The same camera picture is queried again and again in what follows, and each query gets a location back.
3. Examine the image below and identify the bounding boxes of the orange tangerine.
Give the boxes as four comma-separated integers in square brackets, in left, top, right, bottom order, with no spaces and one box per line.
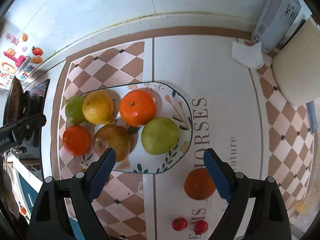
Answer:
[119,89,157,127]
[62,125,91,157]

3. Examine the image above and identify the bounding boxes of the red cherry tomato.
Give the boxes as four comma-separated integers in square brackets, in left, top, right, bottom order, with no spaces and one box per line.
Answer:
[193,220,208,235]
[171,218,188,231]

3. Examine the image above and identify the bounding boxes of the green apple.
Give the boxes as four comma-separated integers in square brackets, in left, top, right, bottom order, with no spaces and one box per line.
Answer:
[65,95,85,125]
[141,117,179,155]

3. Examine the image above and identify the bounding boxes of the brownish orange fruit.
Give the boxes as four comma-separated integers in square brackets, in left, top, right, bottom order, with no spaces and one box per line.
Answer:
[183,168,216,200]

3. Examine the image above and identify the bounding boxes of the yellow lemon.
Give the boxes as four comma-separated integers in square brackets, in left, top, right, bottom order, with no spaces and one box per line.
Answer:
[82,90,114,125]

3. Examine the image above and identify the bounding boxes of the dark red apple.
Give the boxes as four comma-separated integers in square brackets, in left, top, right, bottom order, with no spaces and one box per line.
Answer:
[92,124,131,162]

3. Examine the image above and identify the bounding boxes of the black frying pan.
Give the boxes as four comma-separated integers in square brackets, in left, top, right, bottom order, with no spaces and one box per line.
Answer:
[3,77,30,126]

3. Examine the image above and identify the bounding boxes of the black gas stove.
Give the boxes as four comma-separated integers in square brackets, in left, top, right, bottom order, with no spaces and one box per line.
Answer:
[23,79,50,159]

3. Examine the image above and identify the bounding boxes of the checkered brown table mat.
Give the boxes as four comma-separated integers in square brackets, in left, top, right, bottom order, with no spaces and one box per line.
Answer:
[50,28,314,239]

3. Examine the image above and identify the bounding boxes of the floral oval ceramic plate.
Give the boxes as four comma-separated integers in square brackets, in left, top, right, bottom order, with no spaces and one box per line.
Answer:
[59,82,193,174]

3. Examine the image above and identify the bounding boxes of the cream utensil holder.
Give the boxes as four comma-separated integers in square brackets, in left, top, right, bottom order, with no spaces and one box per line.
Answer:
[272,17,319,107]

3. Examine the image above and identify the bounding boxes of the white crumpled tissue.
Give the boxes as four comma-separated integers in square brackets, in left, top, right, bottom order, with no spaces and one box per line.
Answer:
[231,41,264,69]

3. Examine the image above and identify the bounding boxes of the grey spray can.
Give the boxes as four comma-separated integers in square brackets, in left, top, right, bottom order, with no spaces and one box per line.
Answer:
[251,0,301,54]

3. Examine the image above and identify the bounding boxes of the colourful wall sticker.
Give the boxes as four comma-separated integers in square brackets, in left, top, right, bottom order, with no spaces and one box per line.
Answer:
[1,32,44,91]

